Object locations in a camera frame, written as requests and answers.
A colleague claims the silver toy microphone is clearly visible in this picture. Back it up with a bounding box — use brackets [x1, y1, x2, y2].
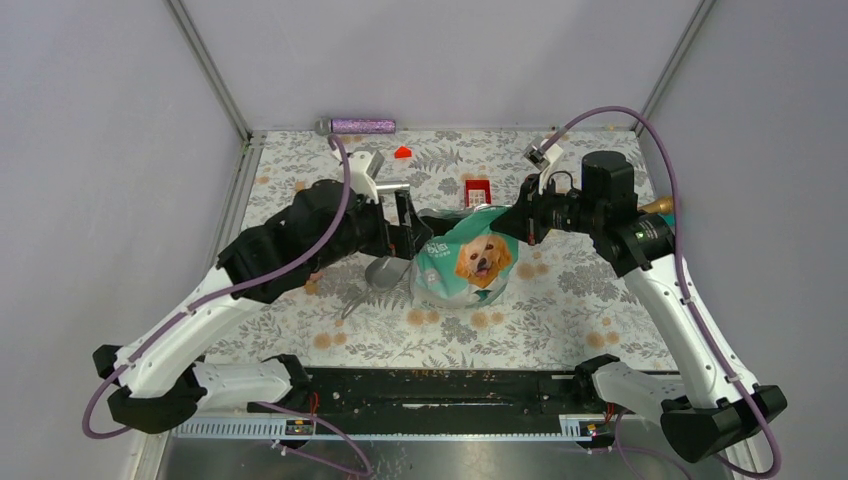
[376, 181, 411, 195]

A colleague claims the silver metal scoop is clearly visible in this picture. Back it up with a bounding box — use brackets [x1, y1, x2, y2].
[340, 257, 411, 320]

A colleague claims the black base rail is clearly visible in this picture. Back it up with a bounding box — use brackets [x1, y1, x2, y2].
[288, 366, 626, 437]

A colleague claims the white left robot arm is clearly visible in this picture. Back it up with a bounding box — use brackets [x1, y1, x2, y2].
[93, 180, 433, 434]

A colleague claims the gold toy microphone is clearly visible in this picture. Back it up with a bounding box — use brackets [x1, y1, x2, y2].
[640, 196, 675, 215]

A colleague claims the floral patterned table mat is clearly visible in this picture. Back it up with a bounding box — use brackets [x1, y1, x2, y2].
[207, 130, 675, 371]

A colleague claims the red house-shaped block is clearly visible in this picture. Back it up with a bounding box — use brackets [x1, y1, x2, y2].
[394, 146, 413, 160]

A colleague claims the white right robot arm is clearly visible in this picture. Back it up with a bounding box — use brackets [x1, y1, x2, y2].
[492, 151, 788, 463]

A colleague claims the green pet food bag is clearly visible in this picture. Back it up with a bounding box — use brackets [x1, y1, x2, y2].
[410, 206, 519, 308]

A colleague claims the purple glitter toy microphone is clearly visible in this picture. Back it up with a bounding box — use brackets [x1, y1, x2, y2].
[314, 117, 397, 136]

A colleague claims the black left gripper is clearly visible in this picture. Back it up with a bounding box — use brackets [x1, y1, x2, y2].
[310, 186, 433, 273]

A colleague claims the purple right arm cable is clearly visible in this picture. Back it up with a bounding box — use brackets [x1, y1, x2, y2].
[539, 105, 784, 480]

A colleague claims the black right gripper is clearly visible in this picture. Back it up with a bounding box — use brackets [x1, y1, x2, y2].
[491, 171, 605, 245]

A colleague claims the red toy block tray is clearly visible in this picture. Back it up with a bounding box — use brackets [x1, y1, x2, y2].
[464, 179, 492, 208]

